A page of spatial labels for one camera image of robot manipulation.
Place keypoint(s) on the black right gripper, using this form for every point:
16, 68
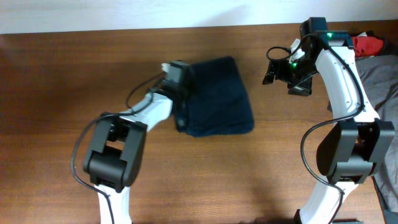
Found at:
303, 88

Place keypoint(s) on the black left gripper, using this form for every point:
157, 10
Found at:
188, 80

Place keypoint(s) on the navy blue shorts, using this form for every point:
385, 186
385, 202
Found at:
218, 103

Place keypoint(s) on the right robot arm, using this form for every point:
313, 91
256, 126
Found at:
355, 147

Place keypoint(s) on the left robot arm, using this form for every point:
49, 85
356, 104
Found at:
114, 155

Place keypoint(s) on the red garment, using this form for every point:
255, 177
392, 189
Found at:
366, 46

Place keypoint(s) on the dark teal garment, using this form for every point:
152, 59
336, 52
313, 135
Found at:
379, 75

